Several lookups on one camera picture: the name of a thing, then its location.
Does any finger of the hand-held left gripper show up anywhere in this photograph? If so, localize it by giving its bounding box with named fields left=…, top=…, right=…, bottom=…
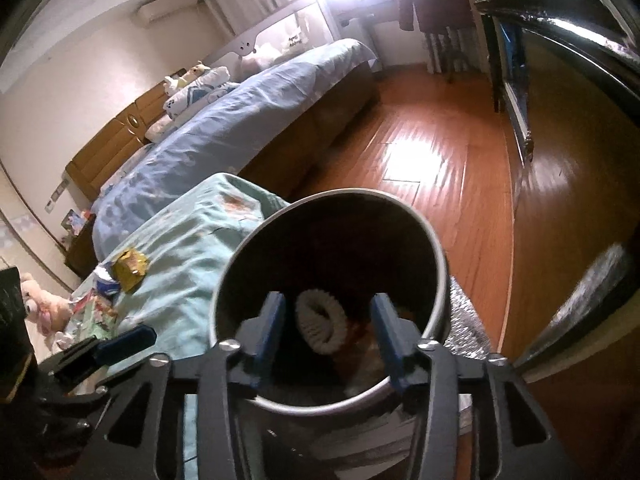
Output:
left=47, top=324, right=157, bottom=386

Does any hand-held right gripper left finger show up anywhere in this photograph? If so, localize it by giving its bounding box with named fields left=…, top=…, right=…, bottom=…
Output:
left=75, top=291, right=288, bottom=480

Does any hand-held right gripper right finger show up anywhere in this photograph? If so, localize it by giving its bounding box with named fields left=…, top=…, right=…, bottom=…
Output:
left=370, top=292, right=586, bottom=480

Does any white packet blue print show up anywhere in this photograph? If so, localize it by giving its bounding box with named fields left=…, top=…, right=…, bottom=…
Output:
left=92, top=262, right=122, bottom=298

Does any grey metal trash bin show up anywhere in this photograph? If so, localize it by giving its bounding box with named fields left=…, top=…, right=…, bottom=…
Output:
left=209, top=187, right=451, bottom=480

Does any orange wrapper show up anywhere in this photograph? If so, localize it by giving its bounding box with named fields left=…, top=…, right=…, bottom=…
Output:
left=345, top=310, right=401, bottom=396

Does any beige plush bear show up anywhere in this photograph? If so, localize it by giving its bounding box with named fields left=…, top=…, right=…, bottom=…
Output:
left=19, top=272, right=73, bottom=336

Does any colourful snack packet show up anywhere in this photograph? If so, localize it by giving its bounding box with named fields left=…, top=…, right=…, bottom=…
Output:
left=65, top=292, right=121, bottom=346

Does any white rolled cloth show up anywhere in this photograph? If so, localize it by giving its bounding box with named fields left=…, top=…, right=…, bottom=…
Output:
left=294, top=287, right=348, bottom=357

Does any yellow crumpled wrapper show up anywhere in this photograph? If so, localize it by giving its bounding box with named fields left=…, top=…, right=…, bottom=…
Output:
left=110, top=248, right=150, bottom=295

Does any silver foil mat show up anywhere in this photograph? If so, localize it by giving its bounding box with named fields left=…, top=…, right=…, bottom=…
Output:
left=440, top=275, right=493, bottom=361

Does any dark wooden nightstand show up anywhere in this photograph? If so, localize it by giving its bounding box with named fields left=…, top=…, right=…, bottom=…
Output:
left=62, top=212, right=98, bottom=281

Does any teal floral blanket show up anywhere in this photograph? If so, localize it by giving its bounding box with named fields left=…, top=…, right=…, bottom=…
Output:
left=65, top=172, right=296, bottom=480

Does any colourful small box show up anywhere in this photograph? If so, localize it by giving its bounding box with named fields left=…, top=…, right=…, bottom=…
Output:
left=59, top=207, right=96, bottom=236

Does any brown bed base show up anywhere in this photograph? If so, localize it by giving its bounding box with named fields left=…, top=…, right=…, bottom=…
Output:
left=235, top=60, right=381, bottom=201

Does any light blue bed blanket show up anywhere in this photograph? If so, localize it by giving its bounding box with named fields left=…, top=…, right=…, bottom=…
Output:
left=91, top=38, right=377, bottom=261

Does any wooden headboard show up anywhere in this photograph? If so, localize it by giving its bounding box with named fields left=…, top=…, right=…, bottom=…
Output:
left=65, top=87, right=173, bottom=203

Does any blue white patterned pillow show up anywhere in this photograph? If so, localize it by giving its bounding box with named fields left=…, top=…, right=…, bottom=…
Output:
left=162, top=66, right=241, bottom=120

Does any yellow green plush toy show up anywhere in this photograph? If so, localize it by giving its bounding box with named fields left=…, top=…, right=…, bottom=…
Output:
left=164, top=61, right=211, bottom=95

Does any white plush toy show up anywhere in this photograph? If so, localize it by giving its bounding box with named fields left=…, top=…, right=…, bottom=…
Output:
left=240, top=42, right=281, bottom=73

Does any glass-fronted cabinet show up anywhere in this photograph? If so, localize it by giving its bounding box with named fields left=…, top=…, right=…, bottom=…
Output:
left=492, top=15, right=536, bottom=161

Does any metal clothes stand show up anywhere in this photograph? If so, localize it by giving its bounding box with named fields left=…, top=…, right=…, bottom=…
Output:
left=422, top=27, right=476, bottom=76

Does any white desk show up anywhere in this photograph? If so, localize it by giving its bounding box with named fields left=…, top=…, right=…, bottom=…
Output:
left=336, top=2, right=396, bottom=68

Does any white air conditioner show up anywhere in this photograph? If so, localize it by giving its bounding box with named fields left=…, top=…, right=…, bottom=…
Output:
left=137, top=0, right=201, bottom=23

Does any wall socket panel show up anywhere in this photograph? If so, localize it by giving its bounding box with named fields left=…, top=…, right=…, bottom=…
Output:
left=45, top=175, right=68, bottom=213

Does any white child bed frame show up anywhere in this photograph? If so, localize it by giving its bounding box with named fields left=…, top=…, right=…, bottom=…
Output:
left=202, top=0, right=336, bottom=68

